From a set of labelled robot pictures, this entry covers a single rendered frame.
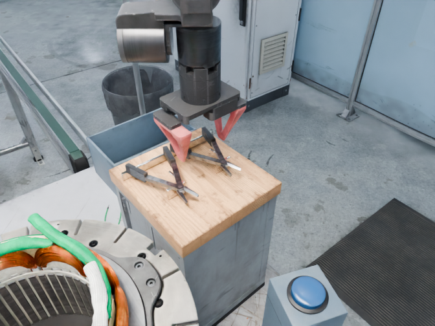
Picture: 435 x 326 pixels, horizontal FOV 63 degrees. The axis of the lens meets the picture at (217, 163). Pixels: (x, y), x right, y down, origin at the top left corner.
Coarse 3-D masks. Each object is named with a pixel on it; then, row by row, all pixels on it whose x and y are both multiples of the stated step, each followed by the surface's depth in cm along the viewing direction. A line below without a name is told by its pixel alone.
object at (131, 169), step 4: (128, 164) 53; (132, 164) 53; (128, 168) 53; (132, 168) 52; (136, 168) 52; (128, 172) 54; (132, 172) 53; (136, 172) 52; (140, 172) 52; (144, 172) 52; (136, 176) 53; (140, 176) 52; (144, 176) 52; (144, 180) 52
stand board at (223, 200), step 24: (168, 144) 62; (120, 168) 57; (168, 168) 57; (192, 168) 57; (144, 192) 53; (216, 192) 53; (240, 192) 53; (264, 192) 53; (144, 216) 52; (168, 216) 49; (192, 216) 49; (216, 216) 49; (240, 216) 51; (168, 240) 48; (192, 240) 46
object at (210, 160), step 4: (192, 152) 56; (192, 156) 56; (196, 156) 55; (200, 156) 55; (204, 156) 55; (204, 160) 55; (208, 160) 55; (212, 160) 55; (216, 160) 55; (216, 164) 55
